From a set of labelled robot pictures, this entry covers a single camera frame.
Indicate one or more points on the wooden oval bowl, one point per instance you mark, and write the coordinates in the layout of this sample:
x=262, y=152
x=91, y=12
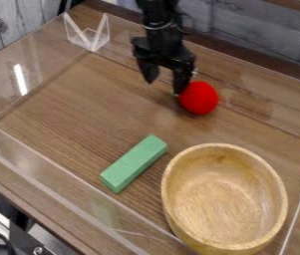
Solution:
x=223, y=199

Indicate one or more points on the black metal frame bracket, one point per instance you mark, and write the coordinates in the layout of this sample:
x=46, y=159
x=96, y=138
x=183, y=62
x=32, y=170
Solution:
x=24, y=243

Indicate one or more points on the green rectangular block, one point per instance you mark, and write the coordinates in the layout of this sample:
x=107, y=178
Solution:
x=122, y=172

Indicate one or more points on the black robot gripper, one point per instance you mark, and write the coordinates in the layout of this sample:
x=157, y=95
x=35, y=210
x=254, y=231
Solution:
x=159, y=49

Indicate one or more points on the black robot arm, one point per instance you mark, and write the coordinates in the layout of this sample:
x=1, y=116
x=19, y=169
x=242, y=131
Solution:
x=158, y=14

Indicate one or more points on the clear acrylic tray enclosure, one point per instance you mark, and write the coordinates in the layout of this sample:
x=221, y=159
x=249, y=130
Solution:
x=76, y=107

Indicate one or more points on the red plush fruit green leaf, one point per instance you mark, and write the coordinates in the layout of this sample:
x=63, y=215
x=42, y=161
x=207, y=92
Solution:
x=198, y=98

